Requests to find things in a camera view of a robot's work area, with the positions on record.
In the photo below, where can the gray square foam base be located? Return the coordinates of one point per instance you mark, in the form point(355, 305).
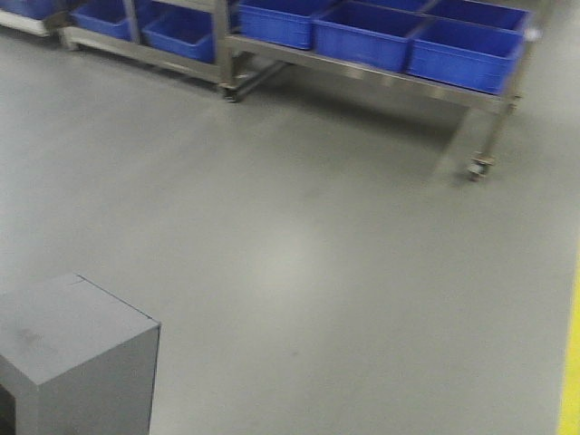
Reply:
point(75, 359)

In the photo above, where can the blue bin cart left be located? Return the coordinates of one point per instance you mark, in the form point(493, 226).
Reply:
point(286, 22)

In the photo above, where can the blue bin cart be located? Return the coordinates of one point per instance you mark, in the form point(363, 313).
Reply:
point(286, 22)
point(374, 33)

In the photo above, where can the blue bin cart middle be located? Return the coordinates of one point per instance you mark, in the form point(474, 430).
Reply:
point(374, 33)

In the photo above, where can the blue bin on cart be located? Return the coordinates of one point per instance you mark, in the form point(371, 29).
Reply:
point(469, 44)

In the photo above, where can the steel rolling cart rack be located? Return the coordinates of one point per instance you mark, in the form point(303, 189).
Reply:
point(202, 39)

